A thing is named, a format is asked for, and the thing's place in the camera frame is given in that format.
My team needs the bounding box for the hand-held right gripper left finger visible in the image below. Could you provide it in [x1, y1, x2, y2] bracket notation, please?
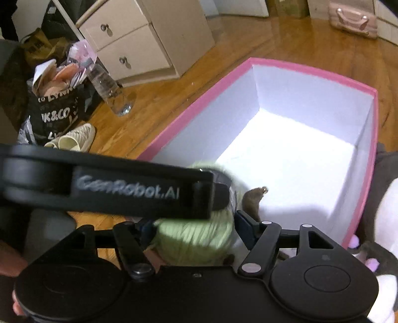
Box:
[67, 220, 157, 280]

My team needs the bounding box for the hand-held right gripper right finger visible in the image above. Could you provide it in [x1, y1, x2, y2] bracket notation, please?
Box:
[235, 210, 338, 278]

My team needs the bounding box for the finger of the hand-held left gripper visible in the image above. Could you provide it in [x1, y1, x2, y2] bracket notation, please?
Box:
[192, 182, 237, 218]

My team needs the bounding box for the green yarn ball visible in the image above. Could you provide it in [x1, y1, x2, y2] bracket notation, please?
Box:
[154, 161, 238, 268]

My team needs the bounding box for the pink storage box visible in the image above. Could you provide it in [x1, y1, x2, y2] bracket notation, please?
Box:
[137, 57, 380, 249]

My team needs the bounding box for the person's left forearm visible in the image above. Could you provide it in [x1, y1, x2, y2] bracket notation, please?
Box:
[0, 240, 29, 280]

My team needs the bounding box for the small brown toy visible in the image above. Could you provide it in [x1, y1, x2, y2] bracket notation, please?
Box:
[242, 186, 268, 222]

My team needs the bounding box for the black printed shopping bag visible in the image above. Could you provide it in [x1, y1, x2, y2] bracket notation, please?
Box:
[18, 60, 103, 146]

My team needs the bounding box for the clear plastic bottle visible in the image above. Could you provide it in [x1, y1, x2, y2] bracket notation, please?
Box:
[86, 61, 135, 117]

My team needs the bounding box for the dark grey cloth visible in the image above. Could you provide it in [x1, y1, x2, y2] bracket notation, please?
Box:
[357, 142, 398, 246]

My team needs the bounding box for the white drawer cabinet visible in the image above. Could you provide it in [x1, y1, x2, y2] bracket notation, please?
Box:
[76, 0, 216, 88]

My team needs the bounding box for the brown paper bag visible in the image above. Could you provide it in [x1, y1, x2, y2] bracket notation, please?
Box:
[20, 28, 64, 67]

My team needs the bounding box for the pink handbag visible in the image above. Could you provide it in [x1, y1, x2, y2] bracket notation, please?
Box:
[328, 1, 379, 40]

